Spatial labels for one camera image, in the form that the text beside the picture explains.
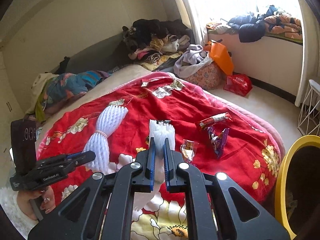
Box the orange paper bag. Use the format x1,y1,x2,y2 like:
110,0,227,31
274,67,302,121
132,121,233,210
203,40,234,76

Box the red bag on floor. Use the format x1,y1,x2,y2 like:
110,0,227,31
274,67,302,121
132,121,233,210
223,74,252,96

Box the yellow rimmed trash bin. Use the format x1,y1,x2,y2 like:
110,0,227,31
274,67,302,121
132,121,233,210
274,135,319,239

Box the clear orange candy wrapper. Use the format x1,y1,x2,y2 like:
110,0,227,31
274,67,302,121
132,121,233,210
180,139,199,163

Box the white wire stool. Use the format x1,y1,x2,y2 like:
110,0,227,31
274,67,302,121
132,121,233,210
297,78,320,136

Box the floral laundry basket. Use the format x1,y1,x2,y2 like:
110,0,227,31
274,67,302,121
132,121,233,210
184,62,222,90

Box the red floral blanket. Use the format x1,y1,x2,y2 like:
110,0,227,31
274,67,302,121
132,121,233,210
42,76,280,239

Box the purple snack wrapper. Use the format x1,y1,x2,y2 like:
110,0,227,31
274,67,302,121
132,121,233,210
207,126,229,158

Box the white foam net sleeve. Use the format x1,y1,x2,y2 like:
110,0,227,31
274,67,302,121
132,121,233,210
133,120,175,211

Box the black tracker camera box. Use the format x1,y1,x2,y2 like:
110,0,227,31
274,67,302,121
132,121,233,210
10,119,36,176

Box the white fleece sleeve forearm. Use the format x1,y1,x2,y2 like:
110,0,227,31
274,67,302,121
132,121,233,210
0,187,38,239

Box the left sheer curtain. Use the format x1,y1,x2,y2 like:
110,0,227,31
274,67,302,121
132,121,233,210
175,0,210,45

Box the orange patterned quilt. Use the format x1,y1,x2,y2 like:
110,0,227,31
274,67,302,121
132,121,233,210
264,15,303,40

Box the left hand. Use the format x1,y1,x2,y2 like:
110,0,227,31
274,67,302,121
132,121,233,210
16,186,56,220

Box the beige bed mattress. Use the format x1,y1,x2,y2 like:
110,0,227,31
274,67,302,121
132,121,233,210
36,64,152,143

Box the grey headboard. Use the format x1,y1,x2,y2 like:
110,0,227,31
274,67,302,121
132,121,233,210
50,34,132,74

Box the red white candy wrapper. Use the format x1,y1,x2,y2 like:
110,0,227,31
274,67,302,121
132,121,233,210
199,112,232,129

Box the pile of clothes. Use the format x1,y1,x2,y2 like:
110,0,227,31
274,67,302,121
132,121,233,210
122,19,213,79

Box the right cream curtain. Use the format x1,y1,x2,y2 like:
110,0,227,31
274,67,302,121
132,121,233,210
295,0,319,107

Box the dark blue jacket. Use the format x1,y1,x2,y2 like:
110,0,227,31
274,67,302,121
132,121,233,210
227,5,278,43

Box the blue floral bedding bundle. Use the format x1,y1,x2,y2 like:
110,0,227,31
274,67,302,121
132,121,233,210
25,70,111,123

